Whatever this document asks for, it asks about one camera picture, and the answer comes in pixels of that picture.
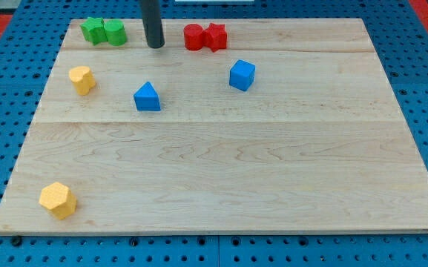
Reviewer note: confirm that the yellow heart block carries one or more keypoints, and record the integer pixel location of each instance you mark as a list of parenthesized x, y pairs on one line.
[(82, 79)]

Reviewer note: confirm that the yellow hexagon block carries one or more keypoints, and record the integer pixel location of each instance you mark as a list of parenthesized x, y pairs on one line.
[(58, 200)]

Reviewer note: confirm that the red cylinder block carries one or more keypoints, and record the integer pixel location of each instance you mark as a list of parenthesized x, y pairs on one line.
[(193, 36)]

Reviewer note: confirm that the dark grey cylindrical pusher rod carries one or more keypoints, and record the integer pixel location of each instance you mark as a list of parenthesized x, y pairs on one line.
[(152, 23)]

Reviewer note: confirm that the green star block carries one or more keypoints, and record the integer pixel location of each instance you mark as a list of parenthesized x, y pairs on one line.
[(93, 30)]

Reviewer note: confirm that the light wooden board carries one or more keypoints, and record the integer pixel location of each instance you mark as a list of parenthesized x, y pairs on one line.
[(317, 145)]

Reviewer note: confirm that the blue triangle block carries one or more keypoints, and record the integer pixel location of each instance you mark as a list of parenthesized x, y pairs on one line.
[(146, 98)]

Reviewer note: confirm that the blue cube block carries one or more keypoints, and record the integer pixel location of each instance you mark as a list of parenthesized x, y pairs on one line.
[(241, 75)]

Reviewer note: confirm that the green cylinder block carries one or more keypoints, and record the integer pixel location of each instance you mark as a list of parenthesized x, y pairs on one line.
[(115, 32)]

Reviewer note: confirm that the red star block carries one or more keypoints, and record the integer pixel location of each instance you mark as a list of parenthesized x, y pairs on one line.
[(215, 37)]

